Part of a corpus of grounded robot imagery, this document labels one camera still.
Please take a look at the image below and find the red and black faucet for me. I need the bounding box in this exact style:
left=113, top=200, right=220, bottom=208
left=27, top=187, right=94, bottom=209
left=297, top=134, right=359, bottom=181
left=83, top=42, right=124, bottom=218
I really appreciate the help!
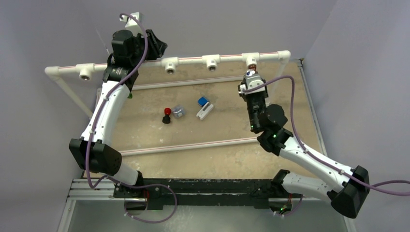
left=162, top=108, right=172, bottom=124

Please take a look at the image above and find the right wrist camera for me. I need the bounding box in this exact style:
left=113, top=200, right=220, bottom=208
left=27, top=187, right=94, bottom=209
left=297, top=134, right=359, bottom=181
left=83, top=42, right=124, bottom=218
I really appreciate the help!
left=238, top=69, right=265, bottom=95

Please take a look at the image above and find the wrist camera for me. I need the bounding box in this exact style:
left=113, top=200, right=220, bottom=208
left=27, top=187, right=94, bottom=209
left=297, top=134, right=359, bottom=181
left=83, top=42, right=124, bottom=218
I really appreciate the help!
left=120, top=12, right=144, bottom=36
left=238, top=69, right=265, bottom=95

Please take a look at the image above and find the brown copper faucet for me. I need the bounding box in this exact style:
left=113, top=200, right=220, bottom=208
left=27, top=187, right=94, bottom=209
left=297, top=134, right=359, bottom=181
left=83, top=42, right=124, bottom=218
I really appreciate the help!
left=245, top=64, right=258, bottom=77

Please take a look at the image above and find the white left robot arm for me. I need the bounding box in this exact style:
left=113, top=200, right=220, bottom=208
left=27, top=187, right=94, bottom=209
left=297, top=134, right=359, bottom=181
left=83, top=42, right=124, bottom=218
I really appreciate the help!
left=69, top=29, right=167, bottom=198

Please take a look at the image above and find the aluminium frame rail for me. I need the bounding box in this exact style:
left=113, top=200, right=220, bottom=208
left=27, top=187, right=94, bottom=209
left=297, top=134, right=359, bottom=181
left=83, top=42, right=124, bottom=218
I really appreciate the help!
left=58, top=179, right=145, bottom=232

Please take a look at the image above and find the clear grey faucet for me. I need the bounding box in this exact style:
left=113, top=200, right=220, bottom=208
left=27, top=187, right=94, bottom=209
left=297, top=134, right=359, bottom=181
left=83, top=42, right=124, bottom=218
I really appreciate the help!
left=171, top=104, right=186, bottom=119

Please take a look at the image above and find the blue and white faucet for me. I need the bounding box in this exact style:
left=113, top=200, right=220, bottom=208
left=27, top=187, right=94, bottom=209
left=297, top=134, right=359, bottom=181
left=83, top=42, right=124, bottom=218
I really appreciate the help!
left=196, top=97, right=214, bottom=120

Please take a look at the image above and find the white PVC pipe frame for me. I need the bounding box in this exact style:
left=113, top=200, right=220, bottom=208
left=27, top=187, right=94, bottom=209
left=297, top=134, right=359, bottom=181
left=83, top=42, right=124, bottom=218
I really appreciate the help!
left=44, top=50, right=292, bottom=158

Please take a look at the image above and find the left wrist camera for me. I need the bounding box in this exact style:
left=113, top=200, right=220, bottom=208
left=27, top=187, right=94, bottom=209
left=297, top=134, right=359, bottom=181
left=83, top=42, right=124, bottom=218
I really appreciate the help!
left=120, top=12, right=144, bottom=36

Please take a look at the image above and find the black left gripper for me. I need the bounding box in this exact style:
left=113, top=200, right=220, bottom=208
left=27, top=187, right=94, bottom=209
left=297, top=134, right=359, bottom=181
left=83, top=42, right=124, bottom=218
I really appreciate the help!
left=131, top=30, right=167, bottom=67

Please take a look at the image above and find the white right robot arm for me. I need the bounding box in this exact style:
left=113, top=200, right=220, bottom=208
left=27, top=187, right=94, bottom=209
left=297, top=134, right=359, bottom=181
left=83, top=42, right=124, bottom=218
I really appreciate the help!
left=238, top=84, right=370, bottom=218

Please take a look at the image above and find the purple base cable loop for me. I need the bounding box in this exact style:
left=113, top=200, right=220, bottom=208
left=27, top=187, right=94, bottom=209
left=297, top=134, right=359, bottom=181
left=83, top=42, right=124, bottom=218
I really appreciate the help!
left=123, top=186, right=179, bottom=225

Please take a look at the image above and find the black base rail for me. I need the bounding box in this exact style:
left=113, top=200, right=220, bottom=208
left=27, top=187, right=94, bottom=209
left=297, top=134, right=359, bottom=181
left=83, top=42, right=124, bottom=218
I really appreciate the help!
left=113, top=177, right=299, bottom=210

